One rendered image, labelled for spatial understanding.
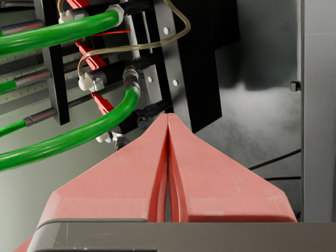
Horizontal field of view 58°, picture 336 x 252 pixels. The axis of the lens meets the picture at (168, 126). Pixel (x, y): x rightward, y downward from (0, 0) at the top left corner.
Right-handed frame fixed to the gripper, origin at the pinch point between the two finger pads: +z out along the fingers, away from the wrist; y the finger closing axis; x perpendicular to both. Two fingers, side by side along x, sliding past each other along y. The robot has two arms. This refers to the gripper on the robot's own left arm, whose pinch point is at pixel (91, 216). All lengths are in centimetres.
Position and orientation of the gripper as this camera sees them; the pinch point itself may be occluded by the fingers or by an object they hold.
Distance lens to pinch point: 29.5
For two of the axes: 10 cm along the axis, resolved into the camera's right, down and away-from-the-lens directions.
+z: 0.5, -6.7, 7.4
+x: 9.8, -1.0, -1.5
